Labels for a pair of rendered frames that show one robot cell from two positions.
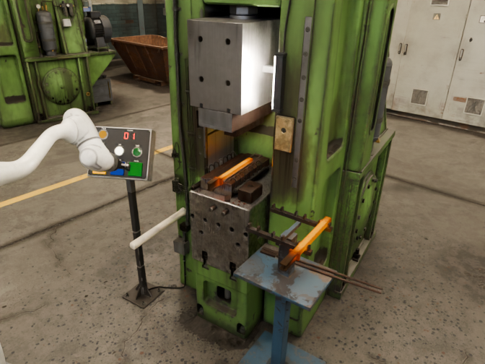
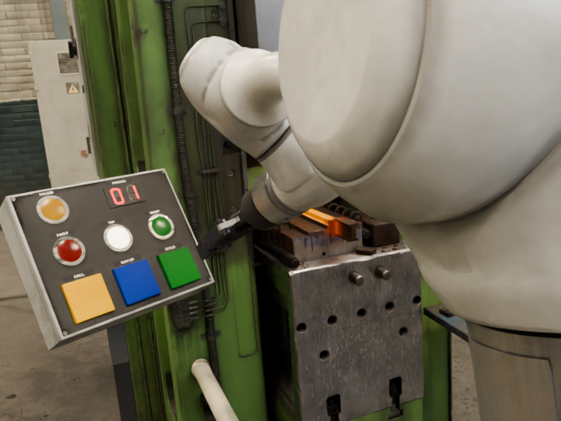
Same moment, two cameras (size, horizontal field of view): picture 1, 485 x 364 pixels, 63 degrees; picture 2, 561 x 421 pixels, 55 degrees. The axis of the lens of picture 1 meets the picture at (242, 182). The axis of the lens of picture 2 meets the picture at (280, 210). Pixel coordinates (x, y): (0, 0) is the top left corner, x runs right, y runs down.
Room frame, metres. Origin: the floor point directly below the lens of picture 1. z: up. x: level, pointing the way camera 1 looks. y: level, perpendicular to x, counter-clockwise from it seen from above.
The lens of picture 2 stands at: (1.08, 1.27, 1.34)
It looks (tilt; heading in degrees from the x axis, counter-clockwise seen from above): 12 degrees down; 309
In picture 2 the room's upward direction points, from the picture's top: 4 degrees counter-clockwise
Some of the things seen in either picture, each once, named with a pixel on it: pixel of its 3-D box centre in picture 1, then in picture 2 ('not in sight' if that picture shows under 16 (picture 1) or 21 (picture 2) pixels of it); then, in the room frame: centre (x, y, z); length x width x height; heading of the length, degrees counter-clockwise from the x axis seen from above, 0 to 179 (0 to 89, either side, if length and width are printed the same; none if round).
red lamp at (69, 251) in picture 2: not in sight; (69, 251); (1.99, 0.77, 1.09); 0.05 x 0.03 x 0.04; 59
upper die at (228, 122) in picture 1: (237, 110); not in sight; (2.03, 0.03, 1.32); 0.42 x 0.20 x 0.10; 149
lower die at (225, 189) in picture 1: (236, 171); (297, 225); (2.03, 0.03, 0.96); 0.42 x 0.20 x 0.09; 149
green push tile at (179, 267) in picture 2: (135, 169); (178, 268); (1.93, 0.58, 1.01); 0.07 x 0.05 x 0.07; 84
